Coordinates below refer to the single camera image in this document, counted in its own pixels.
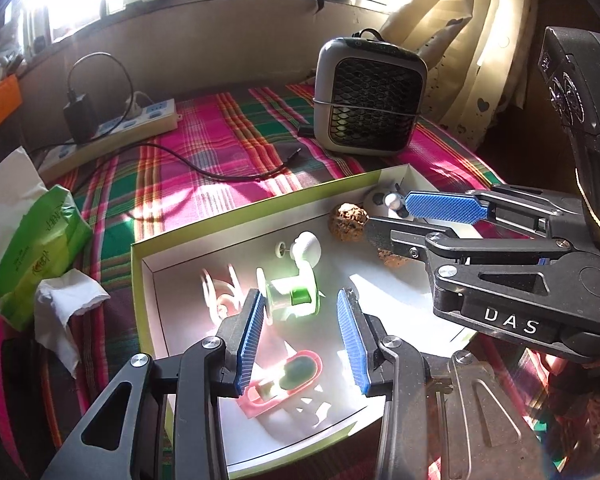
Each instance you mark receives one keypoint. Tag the green white cardboard box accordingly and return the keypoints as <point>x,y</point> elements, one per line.
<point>171,315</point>

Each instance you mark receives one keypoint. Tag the brown walnut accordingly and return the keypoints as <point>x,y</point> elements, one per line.
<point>391,260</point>
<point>346,222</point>

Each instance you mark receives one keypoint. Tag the grey mini fan heater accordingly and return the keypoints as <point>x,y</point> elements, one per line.
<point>367,95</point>

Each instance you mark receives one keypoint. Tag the white power strip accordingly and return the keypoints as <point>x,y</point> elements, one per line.
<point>155,119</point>

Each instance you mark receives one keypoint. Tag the plastic bags on shelf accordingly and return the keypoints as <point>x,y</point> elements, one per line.
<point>12,49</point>

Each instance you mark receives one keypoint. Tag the plaid bedspread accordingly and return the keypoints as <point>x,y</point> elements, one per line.
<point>229,149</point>

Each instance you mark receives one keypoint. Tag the green white spool massager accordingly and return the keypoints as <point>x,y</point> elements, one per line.
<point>291,297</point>

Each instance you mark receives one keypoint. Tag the grey ball massager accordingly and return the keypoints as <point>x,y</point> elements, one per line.
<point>305,251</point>

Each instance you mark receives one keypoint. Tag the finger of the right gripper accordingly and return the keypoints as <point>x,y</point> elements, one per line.
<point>501,209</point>
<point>404,238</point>

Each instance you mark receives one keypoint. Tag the crumpled white tissue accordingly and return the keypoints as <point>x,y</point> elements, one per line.
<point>56,302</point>

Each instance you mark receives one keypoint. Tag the white egg-shaped case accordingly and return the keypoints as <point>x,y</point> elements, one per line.
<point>385,203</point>

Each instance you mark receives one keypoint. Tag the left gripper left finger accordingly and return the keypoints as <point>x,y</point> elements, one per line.
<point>240,334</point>

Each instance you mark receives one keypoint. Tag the black charger with cable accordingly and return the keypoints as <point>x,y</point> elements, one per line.
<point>108,82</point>

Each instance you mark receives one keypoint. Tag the green tissue pack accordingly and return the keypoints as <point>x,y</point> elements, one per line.
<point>41,232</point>

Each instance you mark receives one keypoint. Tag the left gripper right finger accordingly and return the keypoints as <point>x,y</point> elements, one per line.
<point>361,335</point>

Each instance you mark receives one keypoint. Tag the cream heart curtain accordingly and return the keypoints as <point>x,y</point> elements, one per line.
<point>476,52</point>

